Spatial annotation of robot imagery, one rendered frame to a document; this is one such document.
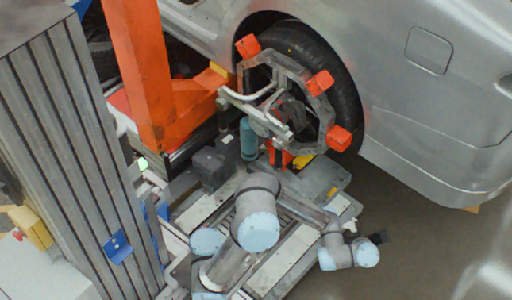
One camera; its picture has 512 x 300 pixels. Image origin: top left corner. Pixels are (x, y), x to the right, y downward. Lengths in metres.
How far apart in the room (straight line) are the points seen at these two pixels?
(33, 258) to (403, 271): 1.99
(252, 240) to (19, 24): 0.81
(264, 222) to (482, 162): 0.97
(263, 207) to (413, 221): 1.85
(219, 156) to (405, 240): 1.15
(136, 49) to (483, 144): 1.39
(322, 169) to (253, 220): 1.64
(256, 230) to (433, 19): 0.91
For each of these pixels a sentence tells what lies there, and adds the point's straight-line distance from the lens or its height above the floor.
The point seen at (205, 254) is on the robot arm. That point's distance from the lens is 1.87.
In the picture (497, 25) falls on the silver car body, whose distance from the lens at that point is 1.84.
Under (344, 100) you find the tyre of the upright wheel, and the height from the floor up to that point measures 1.02.
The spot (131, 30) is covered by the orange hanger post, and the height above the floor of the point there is 1.33.
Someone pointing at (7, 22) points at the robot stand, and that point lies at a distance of 1.20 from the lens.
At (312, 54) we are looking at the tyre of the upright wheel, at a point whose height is 1.17.
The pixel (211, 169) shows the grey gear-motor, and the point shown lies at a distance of 2.86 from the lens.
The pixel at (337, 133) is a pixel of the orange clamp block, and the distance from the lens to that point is 2.40.
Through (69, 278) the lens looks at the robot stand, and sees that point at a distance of 1.72.
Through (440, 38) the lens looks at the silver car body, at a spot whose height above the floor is 1.54.
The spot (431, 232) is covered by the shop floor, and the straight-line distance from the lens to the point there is 3.25.
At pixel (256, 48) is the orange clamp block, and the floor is 1.08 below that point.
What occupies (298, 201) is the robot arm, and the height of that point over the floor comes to 1.26.
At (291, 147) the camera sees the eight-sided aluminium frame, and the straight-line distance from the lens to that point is 2.67.
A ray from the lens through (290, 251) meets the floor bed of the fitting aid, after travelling 2.97.
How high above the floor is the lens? 2.70
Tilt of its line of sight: 51 degrees down
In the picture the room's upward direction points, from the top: 1 degrees counter-clockwise
